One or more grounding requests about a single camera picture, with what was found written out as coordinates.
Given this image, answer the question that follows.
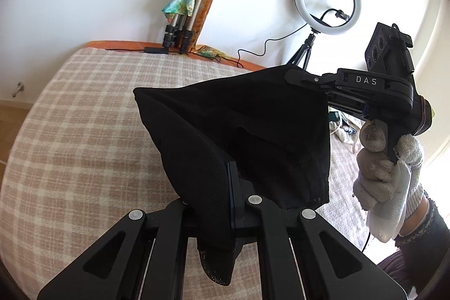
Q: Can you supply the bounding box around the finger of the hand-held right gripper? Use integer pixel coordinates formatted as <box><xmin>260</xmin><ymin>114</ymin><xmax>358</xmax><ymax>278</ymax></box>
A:
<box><xmin>325</xmin><ymin>88</ymin><xmax>368</xmax><ymax>118</ymax></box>
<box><xmin>285</xmin><ymin>68</ymin><xmax>340</xmax><ymax>87</ymax></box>

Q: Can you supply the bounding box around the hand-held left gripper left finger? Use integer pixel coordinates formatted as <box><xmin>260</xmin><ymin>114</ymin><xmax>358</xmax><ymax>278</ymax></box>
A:
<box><xmin>37</xmin><ymin>198</ymin><xmax>199</xmax><ymax>300</ymax></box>

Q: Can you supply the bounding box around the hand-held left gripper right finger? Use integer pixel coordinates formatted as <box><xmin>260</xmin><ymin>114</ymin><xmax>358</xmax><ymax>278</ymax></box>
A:
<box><xmin>228</xmin><ymin>161</ymin><xmax>417</xmax><ymax>300</ymax></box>

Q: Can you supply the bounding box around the black shirt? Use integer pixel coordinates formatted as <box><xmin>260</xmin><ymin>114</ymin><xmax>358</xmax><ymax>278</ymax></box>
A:
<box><xmin>133</xmin><ymin>65</ymin><xmax>332</xmax><ymax>287</ymax></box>

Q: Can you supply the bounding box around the person's right forearm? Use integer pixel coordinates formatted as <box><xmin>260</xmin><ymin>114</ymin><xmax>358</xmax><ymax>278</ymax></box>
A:
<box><xmin>394</xmin><ymin>196</ymin><xmax>445</xmax><ymax>294</ymax></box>

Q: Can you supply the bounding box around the person's right hand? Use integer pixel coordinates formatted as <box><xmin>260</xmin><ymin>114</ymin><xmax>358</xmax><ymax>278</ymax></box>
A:
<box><xmin>352</xmin><ymin>120</ymin><xmax>426</xmax><ymax>216</ymax></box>

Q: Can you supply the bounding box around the black mini tripod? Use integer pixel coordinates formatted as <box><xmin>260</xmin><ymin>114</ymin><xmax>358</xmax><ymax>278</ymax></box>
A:
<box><xmin>286</xmin><ymin>29</ymin><xmax>317</xmax><ymax>70</ymax></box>

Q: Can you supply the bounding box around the white tote bag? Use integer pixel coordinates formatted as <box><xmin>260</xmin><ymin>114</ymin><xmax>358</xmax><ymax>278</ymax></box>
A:
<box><xmin>328</xmin><ymin>110</ymin><xmax>363</xmax><ymax>153</ymax></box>

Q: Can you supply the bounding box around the black gooseneck phone holder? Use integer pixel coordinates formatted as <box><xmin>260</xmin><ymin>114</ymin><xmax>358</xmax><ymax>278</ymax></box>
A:
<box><xmin>318</xmin><ymin>8</ymin><xmax>350</xmax><ymax>26</ymax></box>

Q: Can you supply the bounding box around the orange green patterned cloth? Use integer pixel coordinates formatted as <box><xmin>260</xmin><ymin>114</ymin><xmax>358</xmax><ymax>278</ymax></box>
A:
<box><xmin>192</xmin><ymin>44</ymin><xmax>227</xmax><ymax>59</ymax></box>

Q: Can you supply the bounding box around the pink checkered blanket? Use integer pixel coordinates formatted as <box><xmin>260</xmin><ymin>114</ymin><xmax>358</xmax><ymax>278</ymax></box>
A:
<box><xmin>0</xmin><ymin>47</ymin><xmax>373</xmax><ymax>300</ymax></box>

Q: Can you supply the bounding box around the folded silver tripod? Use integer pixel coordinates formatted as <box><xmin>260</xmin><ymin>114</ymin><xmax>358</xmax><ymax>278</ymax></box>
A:
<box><xmin>162</xmin><ymin>0</ymin><xmax>223</xmax><ymax>53</ymax></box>

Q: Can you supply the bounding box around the orange mattress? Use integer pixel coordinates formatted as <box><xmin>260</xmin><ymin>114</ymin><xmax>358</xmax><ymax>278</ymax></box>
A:
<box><xmin>82</xmin><ymin>41</ymin><xmax>268</xmax><ymax>72</ymax></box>

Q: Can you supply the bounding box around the black power cable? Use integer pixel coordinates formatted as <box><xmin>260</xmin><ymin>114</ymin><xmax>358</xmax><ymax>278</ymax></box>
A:
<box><xmin>225</xmin><ymin>22</ymin><xmax>313</xmax><ymax>69</ymax></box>

